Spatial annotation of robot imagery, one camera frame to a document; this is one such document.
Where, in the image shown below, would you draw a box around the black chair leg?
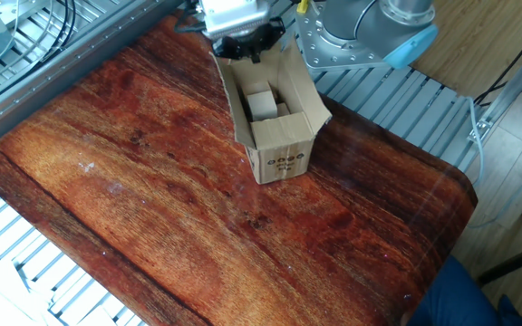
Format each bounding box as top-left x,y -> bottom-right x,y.
476,237 -> 522,286

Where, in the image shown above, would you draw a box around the brown cardboard shipping box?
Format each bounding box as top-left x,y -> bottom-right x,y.
209,38 -> 334,186

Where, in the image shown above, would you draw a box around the drilled robot mounting plate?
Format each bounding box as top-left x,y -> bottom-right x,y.
295,0 -> 387,72

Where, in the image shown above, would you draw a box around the black and white cable bundle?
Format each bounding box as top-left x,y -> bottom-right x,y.
0,0 -> 77,85

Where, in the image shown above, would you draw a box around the black floor cables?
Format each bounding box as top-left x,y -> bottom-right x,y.
472,15 -> 522,106

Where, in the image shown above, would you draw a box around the small plain cardboard box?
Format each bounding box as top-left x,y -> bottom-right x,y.
246,90 -> 279,121

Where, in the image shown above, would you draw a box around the aluminium post with corner bracket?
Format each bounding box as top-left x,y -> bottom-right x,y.
467,26 -> 522,142

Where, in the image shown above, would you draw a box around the glossy wood-grain table mat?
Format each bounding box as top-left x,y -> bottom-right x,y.
0,11 -> 479,326

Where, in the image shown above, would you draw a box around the grey aluminium frame beam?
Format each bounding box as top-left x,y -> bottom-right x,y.
0,0 -> 185,159

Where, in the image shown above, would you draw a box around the person's leg in blue trousers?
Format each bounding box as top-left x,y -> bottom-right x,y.
405,255 -> 522,326

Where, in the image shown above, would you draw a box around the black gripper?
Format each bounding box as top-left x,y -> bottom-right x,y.
210,17 -> 287,63

